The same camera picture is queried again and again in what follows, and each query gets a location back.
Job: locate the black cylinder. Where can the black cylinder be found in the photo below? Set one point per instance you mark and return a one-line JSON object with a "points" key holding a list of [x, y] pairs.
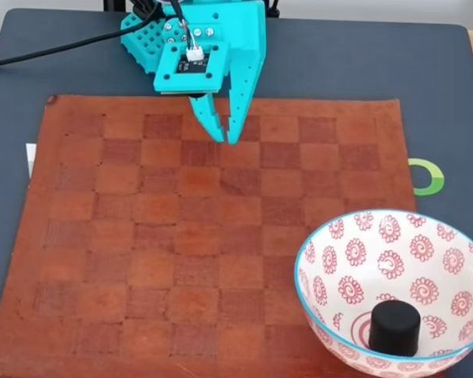
{"points": [[394, 330]]}

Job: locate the white bowl with red flowers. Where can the white bowl with red flowers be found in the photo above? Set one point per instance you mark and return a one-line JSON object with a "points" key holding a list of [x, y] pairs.
{"points": [[394, 267]]}

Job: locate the black metal clamp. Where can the black metal clamp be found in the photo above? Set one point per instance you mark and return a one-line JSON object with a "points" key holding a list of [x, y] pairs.
{"points": [[114, 4], [274, 8]]}

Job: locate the brown leather chessboard mat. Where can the brown leather chessboard mat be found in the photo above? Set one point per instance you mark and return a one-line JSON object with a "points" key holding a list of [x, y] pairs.
{"points": [[181, 236]]}

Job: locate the teal framed camera box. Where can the teal framed camera box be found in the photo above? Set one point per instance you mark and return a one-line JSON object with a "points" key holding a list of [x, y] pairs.
{"points": [[167, 80]]}

